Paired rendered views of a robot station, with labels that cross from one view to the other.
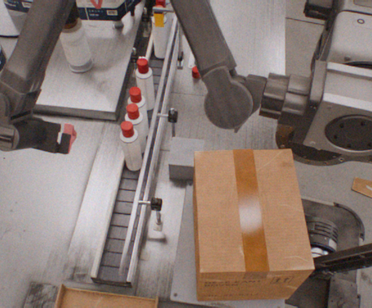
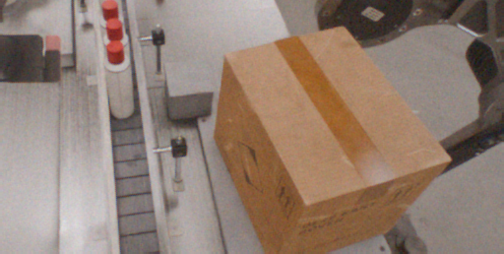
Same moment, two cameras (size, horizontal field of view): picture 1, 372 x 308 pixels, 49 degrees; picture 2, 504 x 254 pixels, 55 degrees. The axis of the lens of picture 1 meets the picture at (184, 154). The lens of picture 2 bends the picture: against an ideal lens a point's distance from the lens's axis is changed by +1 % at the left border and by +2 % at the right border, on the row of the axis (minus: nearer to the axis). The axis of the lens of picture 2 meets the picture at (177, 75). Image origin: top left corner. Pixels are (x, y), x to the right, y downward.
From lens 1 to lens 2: 0.34 m
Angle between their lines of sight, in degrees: 14
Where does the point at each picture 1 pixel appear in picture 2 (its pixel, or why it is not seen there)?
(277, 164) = (337, 46)
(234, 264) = (347, 181)
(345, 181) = not seen: hidden behind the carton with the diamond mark
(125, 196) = (124, 154)
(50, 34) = not seen: outside the picture
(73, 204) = (47, 186)
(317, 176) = not seen: hidden behind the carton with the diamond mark
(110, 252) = (129, 235)
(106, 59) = not seen: outside the picture
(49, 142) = (31, 65)
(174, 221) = (197, 172)
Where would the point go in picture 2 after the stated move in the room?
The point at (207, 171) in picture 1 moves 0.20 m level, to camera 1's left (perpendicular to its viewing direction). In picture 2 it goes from (253, 73) to (139, 98)
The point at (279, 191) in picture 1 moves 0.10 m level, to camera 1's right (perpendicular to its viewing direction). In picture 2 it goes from (356, 76) to (408, 64)
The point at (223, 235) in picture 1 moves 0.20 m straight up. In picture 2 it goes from (313, 147) to (353, 55)
